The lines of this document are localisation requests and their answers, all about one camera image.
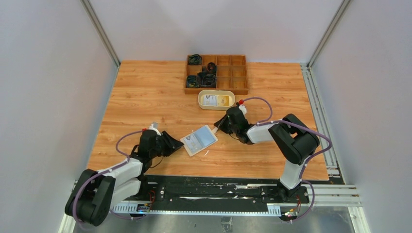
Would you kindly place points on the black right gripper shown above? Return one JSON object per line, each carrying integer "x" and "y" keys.
{"x": 221, "y": 124}

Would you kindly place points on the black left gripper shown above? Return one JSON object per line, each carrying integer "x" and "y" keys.
{"x": 172, "y": 144}

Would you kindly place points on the pale blue VIP card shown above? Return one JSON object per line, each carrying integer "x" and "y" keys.
{"x": 192, "y": 144}

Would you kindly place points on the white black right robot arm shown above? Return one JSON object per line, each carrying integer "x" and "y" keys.
{"x": 291, "y": 135}

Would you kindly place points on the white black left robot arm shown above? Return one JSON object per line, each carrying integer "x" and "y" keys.
{"x": 98, "y": 191}

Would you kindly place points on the white card in tray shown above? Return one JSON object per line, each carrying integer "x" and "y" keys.
{"x": 209, "y": 100}

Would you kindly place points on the beige oval tray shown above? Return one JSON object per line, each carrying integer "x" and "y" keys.
{"x": 215, "y": 92}

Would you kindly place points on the wooden compartment box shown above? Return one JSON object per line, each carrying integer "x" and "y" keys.
{"x": 232, "y": 74}

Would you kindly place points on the rolled black belt middle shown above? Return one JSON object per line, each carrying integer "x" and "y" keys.
{"x": 211, "y": 68}

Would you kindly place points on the rolled black belt top left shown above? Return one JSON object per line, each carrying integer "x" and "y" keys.
{"x": 194, "y": 60}

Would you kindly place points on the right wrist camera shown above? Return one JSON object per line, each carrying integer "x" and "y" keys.
{"x": 242, "y": 108}

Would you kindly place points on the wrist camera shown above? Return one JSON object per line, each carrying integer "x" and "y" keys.
{"x": 242, "y": 108}
{"x": 154, "y": 127}

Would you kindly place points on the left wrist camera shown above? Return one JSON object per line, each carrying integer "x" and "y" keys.
{"x": 154, "y": 127}

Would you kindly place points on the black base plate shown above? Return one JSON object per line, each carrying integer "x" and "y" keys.
{"x": 212, "y": 195}

